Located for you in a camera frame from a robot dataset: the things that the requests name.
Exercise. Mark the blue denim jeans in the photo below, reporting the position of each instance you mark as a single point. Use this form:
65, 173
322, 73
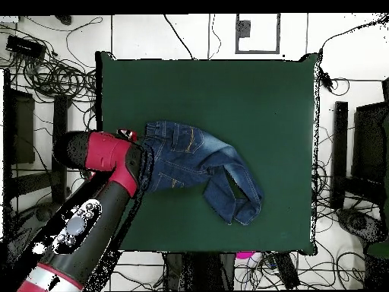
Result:
188, 152

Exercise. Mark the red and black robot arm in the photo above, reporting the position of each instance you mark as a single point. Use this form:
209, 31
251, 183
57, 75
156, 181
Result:
103, 152

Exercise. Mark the black stand leg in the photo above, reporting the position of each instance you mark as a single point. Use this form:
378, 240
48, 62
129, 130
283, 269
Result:
358, 223
45, 213

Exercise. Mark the small black floor object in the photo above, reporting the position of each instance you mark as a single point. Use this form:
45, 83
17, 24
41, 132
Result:
65, 19

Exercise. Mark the dark green table cloth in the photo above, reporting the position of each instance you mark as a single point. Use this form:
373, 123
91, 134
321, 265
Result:
258, 106

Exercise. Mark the black electronics box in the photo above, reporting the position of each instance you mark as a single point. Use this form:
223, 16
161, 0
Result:
24, 47

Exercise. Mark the small grey square plate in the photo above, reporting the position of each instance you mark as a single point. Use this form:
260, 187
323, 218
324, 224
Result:
244, 29

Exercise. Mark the pink object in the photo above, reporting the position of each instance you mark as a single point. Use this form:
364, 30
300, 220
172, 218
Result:
244, 255

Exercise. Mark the black power adapter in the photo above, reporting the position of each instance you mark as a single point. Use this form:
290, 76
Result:
327, 80

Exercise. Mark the black power strip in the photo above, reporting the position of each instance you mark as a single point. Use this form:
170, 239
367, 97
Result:
287, 270

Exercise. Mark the black upright bar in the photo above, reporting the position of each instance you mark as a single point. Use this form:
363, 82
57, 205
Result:
340, 146

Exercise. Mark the black panel stand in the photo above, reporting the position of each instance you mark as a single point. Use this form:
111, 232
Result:
369, 143

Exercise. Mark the green round object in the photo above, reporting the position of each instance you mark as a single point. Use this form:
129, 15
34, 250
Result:
380, 250

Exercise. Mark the black metal stand frame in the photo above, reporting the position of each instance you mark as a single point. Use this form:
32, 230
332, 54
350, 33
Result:
59, 115

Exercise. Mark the grey square floor frame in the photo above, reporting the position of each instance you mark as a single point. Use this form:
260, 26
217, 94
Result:
258, 52

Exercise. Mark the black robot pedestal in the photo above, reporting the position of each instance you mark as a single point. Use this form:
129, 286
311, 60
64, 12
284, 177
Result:
197, 270

